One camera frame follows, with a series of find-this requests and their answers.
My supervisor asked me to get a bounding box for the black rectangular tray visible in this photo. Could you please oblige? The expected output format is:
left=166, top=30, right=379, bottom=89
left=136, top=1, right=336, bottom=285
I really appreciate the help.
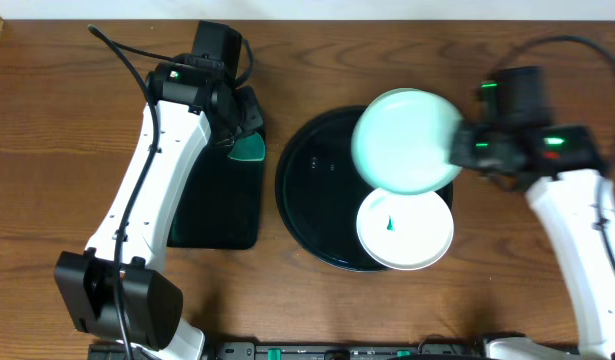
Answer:
left=168, top=145, right=265, bottom=250

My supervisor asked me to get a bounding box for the green scrub sponge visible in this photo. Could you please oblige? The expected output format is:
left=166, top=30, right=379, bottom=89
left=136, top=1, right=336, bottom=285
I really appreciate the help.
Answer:
left=228, top=132, right=266, bottom=162

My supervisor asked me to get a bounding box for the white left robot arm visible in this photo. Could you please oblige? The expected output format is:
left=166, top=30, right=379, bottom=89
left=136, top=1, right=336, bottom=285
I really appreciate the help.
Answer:
left=54, top=60, right=266, bottom=359

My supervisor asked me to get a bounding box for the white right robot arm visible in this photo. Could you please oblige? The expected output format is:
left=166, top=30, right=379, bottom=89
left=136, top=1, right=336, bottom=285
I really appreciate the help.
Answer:
left=449, top=122, right=615, bottom=359

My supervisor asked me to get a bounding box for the light green plate with smear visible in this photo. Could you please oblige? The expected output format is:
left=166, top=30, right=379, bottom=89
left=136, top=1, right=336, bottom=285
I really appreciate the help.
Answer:
left=351, top=88, right=463, bottom=195

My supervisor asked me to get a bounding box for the white plate with green spot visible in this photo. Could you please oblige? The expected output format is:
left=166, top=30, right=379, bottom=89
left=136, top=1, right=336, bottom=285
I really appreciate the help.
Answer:
left=356, top=189, right=454, bottom=271

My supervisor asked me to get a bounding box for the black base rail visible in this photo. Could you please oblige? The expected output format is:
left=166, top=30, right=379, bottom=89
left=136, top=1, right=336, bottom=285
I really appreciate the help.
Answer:
left=86, top=333, right=488, bottom=360

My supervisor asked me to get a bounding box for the black round tray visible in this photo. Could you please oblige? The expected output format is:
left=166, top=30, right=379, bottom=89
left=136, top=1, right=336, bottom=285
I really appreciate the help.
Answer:
left=275, top=106, right=453, bottom=272

